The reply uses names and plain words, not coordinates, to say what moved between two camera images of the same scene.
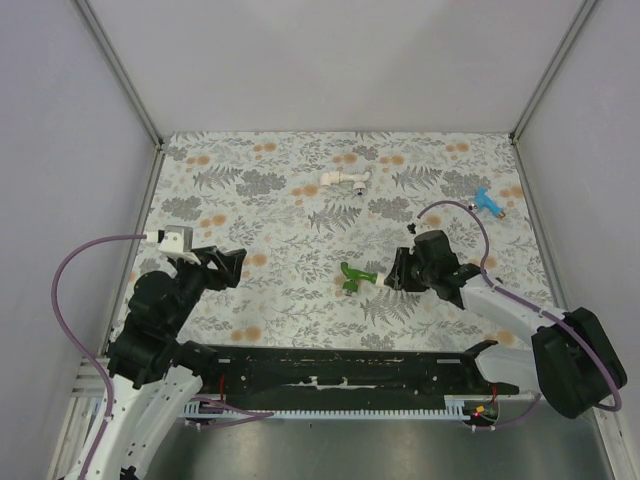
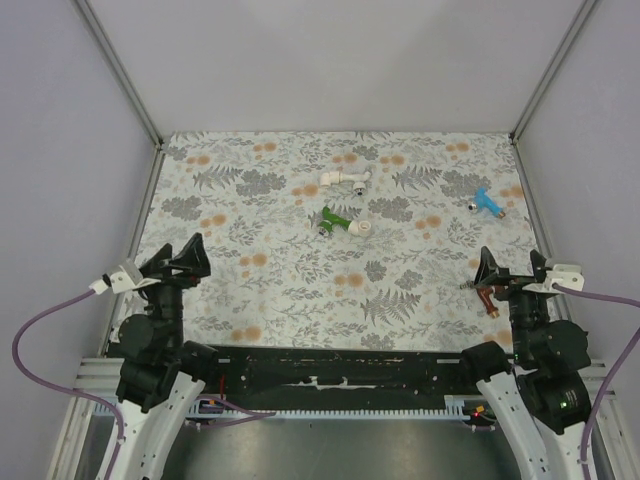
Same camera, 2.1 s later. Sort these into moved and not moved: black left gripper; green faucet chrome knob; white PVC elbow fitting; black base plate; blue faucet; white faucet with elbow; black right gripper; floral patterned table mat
Moved: green faucet chrome knob; black left gripper; white PVC elbow fitting; black right gripper
Not moved: white faucet with elbow; floral patterned table mat; black base plate; blue faucet
